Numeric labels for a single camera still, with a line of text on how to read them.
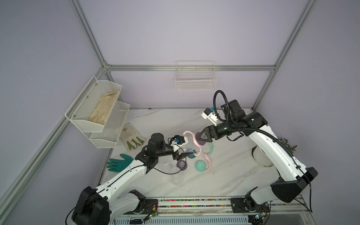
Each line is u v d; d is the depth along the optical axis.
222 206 0.75
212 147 0.95
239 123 0.49
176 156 0.64
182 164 0.86
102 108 0.80
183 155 0.65
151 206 0.73
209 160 0.87
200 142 0.63
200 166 0.84
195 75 0.95
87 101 0.73
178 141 0.60
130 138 1.02
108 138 0.88
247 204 0.66
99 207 0.39
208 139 0.57
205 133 0.58
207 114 0.61
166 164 0.76
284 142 0.81
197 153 0.95
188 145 0.63
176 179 0.84
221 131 0.58
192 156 0.93
